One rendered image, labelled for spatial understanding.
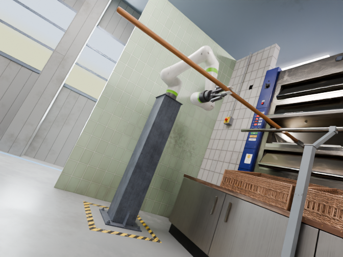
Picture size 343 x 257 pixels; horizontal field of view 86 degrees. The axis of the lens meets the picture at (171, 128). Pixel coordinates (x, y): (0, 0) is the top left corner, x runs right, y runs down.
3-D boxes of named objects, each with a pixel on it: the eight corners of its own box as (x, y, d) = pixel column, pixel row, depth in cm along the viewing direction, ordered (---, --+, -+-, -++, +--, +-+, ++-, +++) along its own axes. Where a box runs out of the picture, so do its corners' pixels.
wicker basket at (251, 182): (252, 200, 176) (260, 172, 182) (324, 227, 127) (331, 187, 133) (218, 186, 155) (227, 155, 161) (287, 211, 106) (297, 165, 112)
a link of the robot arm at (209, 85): (202, 75, 174) (210, 69, 165) (211, 80, 179) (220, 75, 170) (198, 109, 161) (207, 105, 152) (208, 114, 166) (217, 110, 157)
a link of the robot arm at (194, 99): (186, 103, 156) (189, 91, 158) (197, 108, 162) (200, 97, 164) (196, 100, 144) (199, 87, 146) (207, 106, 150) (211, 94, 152)
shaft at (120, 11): (116, 9, 87) (118, 4, 88) (115, 13, 90) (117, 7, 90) (297, 142, 163) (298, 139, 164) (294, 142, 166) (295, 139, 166)
